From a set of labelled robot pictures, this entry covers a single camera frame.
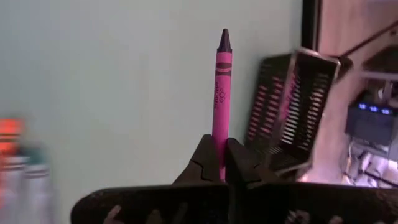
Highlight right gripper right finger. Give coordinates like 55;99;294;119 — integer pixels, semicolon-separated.
226;138;398;224

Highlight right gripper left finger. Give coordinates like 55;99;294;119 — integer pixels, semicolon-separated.
70;134;231;224

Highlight black device blue lights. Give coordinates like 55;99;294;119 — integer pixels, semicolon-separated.
344;98;398;156

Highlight black plastic basket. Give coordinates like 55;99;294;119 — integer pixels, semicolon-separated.
244;46;354;181

